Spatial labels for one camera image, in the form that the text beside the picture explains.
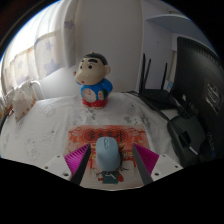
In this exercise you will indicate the light blue computer mouse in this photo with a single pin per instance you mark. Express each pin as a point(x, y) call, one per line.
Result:
point(108, 154)

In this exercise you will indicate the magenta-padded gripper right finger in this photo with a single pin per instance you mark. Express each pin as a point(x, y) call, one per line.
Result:
point(146, 159)

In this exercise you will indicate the red printed mouse pad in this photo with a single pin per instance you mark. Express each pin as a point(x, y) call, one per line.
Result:
point(133, 134)

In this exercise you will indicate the black router with antennas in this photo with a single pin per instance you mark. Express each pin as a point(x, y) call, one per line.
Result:
point(158, 97)

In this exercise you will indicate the white star-print curtain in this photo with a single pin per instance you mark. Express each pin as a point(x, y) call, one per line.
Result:
point(40, 56)

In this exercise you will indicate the cartoon boy figurine clock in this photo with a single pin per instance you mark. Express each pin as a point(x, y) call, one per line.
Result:
point(95, 85)

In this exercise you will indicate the white printed tablecloth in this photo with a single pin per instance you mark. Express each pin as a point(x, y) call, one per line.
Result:
point(46, 123)

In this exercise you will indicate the white wall shelf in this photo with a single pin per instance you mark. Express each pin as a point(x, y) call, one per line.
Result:
point(180, 26)

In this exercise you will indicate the black computer monitor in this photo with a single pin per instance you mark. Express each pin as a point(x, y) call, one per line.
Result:
point(196, 83)

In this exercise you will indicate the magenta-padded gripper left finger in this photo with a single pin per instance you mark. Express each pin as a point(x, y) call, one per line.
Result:
point(77, 159)

